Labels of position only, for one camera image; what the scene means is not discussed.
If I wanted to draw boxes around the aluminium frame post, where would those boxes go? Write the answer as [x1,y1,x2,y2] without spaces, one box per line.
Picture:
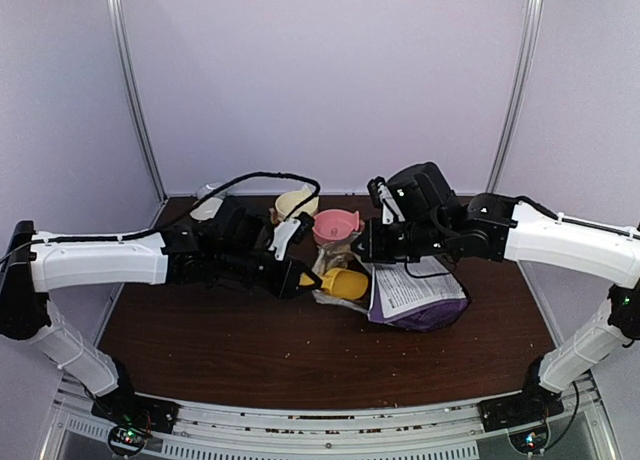
[485,0,544,193]
[106,0,167,202]

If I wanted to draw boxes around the left aluminium frame post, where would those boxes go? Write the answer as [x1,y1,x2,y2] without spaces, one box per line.
[106,0,167,202]

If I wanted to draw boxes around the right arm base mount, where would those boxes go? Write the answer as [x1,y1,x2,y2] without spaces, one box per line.
[478,356,564,432]

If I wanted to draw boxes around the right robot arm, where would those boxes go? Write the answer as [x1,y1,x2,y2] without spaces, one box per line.
[351,162,639,422]

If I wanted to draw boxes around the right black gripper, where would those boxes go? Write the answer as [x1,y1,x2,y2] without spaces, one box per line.
[351,217,452,264]

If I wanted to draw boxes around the yellow plastic scoop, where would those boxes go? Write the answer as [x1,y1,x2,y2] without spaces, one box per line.
[299,267,369,301]

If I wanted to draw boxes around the navy white-dotted bowl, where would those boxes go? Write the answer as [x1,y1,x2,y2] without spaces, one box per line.
[190,197,224,222]

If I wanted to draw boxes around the pink cat-ear pet bowl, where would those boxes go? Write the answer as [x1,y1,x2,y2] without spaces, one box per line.
[312,209,361,245]

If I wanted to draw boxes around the light blue striped bowl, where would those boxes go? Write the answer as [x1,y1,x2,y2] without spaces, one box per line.
[196,182,227,200]

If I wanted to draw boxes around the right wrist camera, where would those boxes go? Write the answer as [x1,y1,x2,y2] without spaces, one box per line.
[367,177,404,225]

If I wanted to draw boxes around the right aluminium frame post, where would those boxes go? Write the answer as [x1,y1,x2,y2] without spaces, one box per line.
[485,0,544,193]

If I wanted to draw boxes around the cream cat-ear pet bowl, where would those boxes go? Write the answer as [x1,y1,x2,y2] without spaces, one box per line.
[274,186,319,222]

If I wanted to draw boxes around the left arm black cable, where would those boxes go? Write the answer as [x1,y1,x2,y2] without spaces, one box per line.
[29,171,322,246]

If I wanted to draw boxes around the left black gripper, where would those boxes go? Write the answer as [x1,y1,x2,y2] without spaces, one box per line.
[217,245,320,299]

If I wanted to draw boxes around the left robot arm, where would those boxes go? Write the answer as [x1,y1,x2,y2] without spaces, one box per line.
[1,197,322,424]

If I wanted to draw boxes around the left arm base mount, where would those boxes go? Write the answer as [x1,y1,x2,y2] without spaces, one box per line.
[85,360,179,434]

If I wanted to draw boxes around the purple pet food bag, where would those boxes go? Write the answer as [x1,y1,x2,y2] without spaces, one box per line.
[312,240,471,332]

